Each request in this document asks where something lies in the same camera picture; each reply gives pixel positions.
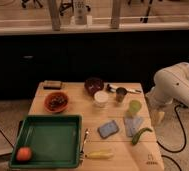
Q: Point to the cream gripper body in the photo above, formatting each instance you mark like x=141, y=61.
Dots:
x=157, y=116

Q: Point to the green plastic cup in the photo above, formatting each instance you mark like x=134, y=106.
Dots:
x=134, y=107

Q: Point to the dark brown block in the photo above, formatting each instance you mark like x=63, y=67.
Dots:
x=47, y=84

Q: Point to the blue sponge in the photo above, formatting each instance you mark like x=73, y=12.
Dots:
x=108, y=129

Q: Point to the light blue cloth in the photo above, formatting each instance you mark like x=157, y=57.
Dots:
x=132, y=125

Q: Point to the orange tomato toy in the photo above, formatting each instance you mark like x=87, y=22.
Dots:
x=24, y=154

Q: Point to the green chili pepper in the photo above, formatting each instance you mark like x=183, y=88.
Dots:
x=137, y=136

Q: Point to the wooden post right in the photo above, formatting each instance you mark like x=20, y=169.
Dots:
x=115, y=15

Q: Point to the metal fork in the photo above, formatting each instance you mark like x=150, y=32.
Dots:
x=83, y=143

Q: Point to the orange bowl with food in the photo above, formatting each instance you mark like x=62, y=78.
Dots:
x=56, y=102

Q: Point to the white lidded cup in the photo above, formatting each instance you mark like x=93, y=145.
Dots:
x=100, y=98

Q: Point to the dark red bowl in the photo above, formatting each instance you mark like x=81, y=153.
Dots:
x=93, y=84

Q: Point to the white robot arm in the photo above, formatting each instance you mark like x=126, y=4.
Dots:
x=169, y=83

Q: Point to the dark metal cup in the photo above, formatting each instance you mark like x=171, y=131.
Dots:
x=120, y=94

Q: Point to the green plastic tray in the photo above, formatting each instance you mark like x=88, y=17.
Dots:
x=54, y=140

